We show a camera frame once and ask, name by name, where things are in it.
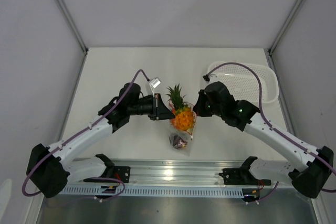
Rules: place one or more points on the toy pineapple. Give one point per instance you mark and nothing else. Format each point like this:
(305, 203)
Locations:
(184, 116)

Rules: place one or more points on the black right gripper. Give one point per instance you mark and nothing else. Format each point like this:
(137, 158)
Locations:
(198, 107)

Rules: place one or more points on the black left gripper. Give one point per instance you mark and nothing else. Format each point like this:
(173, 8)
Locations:
(160, 111)

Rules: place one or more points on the clear zip bag orange zipper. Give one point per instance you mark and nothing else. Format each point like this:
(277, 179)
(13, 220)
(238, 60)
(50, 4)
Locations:
(187, 136)

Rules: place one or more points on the left back frame post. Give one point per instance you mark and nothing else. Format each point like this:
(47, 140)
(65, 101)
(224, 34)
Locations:
(61, 4)

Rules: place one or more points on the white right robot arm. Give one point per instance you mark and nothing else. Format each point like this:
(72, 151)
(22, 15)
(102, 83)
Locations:
(307, 167)

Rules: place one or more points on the right back frame post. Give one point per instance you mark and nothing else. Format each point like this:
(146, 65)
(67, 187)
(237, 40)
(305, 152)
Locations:
(294, 11)

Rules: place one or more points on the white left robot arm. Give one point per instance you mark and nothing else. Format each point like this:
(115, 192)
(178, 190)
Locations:
(51, 168)

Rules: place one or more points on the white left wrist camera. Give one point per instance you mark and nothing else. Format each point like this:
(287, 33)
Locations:
(151, 85)

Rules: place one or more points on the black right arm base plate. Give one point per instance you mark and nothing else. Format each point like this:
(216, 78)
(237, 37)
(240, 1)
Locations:
(240, 176)

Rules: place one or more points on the frame post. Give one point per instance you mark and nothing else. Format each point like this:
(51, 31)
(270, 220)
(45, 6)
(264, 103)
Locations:
(61, 4)
(294, 11)

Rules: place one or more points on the white slotted cable duct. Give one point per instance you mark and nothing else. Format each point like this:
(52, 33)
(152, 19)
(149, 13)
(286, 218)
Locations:
(154, 191)

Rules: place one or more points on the aluminium frame rail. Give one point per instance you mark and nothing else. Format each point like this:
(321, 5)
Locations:
(166, 173)

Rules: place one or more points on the dark red toy apple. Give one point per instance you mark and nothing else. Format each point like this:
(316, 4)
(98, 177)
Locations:
(177, 142)

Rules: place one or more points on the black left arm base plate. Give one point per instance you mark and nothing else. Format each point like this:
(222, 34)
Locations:
(121, 173)

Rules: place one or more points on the white plastic basket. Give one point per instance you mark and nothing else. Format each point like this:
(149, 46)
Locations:
(260, 82)

